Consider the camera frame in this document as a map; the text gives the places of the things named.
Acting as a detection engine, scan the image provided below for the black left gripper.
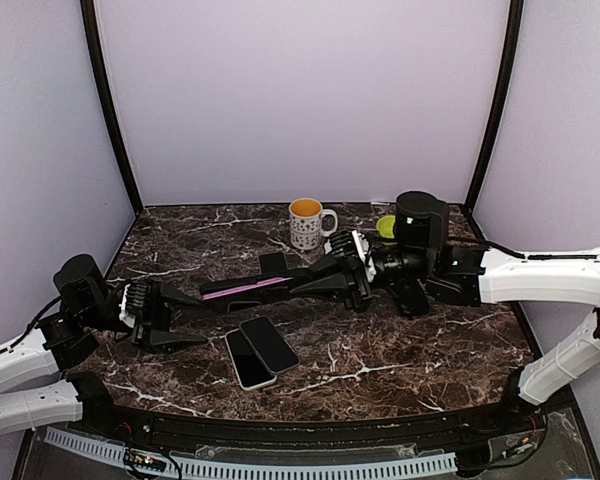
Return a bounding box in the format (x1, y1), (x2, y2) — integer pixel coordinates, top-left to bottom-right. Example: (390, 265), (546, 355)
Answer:
(81, 278), (212, 355)

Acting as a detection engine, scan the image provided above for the black phone dark case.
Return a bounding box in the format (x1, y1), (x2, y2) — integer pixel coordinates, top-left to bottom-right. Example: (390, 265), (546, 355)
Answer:
(199, 271), (311, 314)

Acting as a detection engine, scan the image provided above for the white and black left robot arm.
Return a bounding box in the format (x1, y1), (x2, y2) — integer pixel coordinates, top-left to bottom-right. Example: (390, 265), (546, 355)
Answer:
(0, 254), (205, 437)

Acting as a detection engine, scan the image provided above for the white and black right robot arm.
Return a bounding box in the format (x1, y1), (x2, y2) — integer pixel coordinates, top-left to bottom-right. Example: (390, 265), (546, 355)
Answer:
(291, 191), (600, 434)

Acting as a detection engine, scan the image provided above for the black phone grey case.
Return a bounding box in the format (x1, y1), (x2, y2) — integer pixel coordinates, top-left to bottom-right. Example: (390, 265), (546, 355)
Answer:
(239, 317), (300, 374)

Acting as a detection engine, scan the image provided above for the black phone white case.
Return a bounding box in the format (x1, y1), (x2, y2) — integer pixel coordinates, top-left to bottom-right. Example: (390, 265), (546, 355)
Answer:
(225, 329), (277, 391)

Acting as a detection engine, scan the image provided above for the white spotted mug orange inside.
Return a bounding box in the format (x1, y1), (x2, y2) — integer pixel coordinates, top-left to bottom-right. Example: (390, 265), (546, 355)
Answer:
(289, 198), (339, 251)

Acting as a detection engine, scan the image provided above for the lime green bowl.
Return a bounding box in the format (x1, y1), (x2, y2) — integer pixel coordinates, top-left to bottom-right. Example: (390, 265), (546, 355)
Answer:
(376, 215), (396, 241)

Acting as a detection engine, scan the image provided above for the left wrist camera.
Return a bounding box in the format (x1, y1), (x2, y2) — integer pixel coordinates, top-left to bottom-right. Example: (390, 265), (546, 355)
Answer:
(118, 282), (151, 327)

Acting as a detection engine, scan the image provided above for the black left frame post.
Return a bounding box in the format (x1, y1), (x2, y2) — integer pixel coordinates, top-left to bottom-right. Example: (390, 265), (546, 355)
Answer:
(79, 0), (144, 216)

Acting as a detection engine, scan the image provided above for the black frame post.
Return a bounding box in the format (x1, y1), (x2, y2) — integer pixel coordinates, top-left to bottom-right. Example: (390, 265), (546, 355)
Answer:
(79, 0), (144, 216)
(464, 0), (524, 214)

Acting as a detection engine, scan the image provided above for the black right frame post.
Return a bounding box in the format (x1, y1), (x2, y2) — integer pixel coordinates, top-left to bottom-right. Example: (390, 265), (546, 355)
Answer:
(464, 0), (524, 214)

